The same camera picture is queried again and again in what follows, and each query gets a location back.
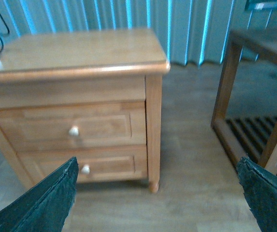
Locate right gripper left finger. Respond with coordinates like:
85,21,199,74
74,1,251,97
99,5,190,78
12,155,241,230
0,157,79,232

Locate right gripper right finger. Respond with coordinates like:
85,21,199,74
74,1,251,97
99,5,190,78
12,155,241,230
236,157,277,232

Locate wooden drawer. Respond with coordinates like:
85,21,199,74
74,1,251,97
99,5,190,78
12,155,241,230
0,102,146,152
19,145,147,183

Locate lower drawer round knob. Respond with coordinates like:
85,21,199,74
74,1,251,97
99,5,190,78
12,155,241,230
80,164,90,175

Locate drawer round knob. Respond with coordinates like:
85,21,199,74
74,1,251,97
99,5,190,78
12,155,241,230
80,164,90,175
68,126,79,137

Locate upper drawer round knob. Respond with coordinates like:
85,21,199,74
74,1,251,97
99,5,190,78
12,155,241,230
68,126,79,137

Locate wooden nightstand cabinet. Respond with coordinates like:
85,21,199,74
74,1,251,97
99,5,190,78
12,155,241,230
0,29,170,193

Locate dark wooden side table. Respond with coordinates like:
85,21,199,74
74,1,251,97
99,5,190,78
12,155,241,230
211,29,277,175

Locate light green curtain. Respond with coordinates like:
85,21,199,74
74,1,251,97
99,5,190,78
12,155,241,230
0,0,277,65

